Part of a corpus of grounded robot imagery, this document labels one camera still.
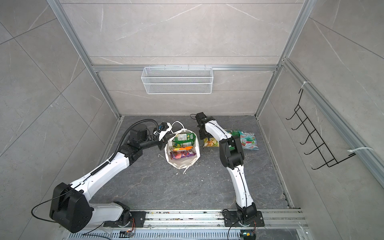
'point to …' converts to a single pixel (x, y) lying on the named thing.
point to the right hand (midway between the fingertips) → (209, 134)
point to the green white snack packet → (184, 139)
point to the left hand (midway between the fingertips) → (173, 130)
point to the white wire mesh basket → (177, 80)
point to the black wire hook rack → (311, 131)
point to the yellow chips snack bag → (212, 142)
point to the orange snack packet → (188, 148)
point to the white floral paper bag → (184, 163)
